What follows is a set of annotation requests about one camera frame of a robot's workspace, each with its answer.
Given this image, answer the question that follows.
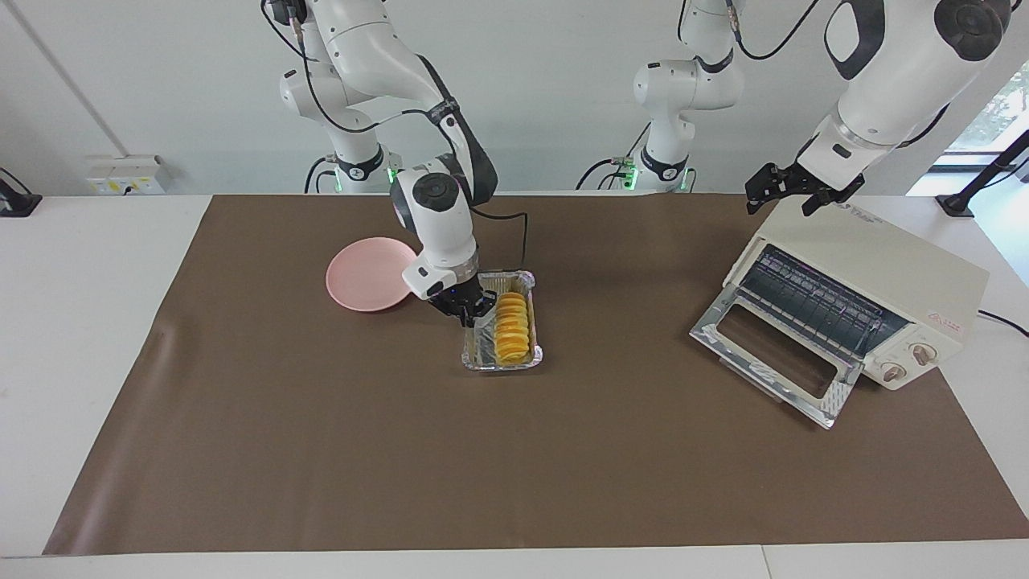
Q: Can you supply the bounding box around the golden ridged bread loaf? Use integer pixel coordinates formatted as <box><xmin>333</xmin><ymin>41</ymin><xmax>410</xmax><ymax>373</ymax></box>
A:
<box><xmin>494</xmin><ymin>292</ymin><xmax>534</xmax><ymax>363</ymax></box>

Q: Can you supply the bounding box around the aluminium foil tray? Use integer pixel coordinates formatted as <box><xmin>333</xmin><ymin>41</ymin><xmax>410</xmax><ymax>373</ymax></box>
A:
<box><xmin>461</xmin><ymin>270</ymin><xmax>545</xmax><ymax>372</ymax></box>

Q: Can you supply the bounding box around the white toaster oven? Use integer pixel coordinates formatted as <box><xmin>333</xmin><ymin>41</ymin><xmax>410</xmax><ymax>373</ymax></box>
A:
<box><xmin>724</xmin><ymin>197</ymin><xmax>991</xmax><ymax>392</ymax></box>

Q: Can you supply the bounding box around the metal glass oven door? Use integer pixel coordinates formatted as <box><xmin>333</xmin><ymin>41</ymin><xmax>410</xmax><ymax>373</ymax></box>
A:
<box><xmin>690</xmin><ymin>283</ymin><xmax>865</xmax><ymax>429</ymax></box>

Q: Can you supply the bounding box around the pink round plate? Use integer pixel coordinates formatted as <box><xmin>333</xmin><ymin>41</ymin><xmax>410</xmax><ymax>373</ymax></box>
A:
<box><xmin>326</xmin><ymin>237</ymin><xmax>419</xmax><ymax>313</ymax></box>

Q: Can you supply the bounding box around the brown table mat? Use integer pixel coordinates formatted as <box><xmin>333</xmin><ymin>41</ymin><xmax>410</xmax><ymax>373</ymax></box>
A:
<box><xmin>44</xmin><ymin>193</ymin><xmax>1029</xmax><ymax>556</ymax></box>

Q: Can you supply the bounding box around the window with greenery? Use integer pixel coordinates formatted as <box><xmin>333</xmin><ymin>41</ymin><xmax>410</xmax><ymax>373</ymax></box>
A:
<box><xmin>945</xmin><ymin>60</ymin><xmax>1029</xmax><ymax>158</ymax></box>

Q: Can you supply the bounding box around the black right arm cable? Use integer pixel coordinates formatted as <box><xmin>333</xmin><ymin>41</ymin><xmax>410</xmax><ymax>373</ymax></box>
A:
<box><xmin>261</xmin><ymin>0</ymin><xmax>529</xmax><ymax>273</ymax></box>

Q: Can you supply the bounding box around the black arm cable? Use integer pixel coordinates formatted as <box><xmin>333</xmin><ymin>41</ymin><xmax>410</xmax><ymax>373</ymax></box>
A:
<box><xmin>726</xmin><ymin>0</ymin><xmax>822</xmax><ymax>62</ymax></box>
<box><xmin>261</xmin><ymin>0</ymin><xmax>529</xmax><ymax>273</ymax></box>

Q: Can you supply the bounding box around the oven wire rack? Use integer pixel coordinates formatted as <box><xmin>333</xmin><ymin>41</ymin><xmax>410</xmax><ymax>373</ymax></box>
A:
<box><xmin>740</xmin><ymin>245</ymin><xmax>905</xmax><ymax>363</ymax></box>

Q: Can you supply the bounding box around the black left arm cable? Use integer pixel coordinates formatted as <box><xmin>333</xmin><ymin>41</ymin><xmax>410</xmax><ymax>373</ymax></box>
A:
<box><xmin>726</xmin><ymin>0</ymin><xmax>822</xmax><ymax>62</ymax></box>

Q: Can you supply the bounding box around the black angled mount stand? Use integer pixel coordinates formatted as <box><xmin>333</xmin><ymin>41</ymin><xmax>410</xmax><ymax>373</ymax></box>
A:
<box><xmin>937</xmin><ymin>129</ymin><xmax>1029</xmax><ymax>218</ymax></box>

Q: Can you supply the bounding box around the black left base cable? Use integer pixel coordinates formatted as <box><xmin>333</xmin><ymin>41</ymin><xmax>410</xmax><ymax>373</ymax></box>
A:
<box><xmin>576</xmin><ymin>122</ymin><xmax>650</xmax><ymax>192</ymax></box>

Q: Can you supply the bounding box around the black base cable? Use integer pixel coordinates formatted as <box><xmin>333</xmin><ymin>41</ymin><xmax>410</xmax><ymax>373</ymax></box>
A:
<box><xmin>576</xmin><ymin>122</ymin><xmax>650</xmax><ymax>192</ymax></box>
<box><xmin>303</xmin><ymin>155</ymin><xmax>338</xmax><ymax>195</ymax></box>

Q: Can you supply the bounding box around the black right base cable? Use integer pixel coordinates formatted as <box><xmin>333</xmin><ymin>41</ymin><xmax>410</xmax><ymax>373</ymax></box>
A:
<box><xmin>303</xmin><ymin>155</ymin><xmax>338</xmax><ymax>195</ymax></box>

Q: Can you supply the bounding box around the black oven power cable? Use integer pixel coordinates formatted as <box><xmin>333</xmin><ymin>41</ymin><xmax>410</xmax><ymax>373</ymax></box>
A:
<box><xmin>977</xmin><ymin>310</ymin><xmax>1029</xmax><ymax>337</ymax></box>

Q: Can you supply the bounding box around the white wall socket box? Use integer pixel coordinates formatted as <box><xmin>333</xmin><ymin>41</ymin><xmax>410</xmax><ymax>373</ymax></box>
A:
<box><xmin>87</xmin><ymin>154</ymin><xmax>171</xmax><ymax>195</ymax></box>

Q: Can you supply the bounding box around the white wall conduit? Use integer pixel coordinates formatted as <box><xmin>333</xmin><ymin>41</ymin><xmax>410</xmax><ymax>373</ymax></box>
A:
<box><xmin>6</xmin><ymin>0</ymin><xmax>121</xmax><ymax>155</ymax></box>

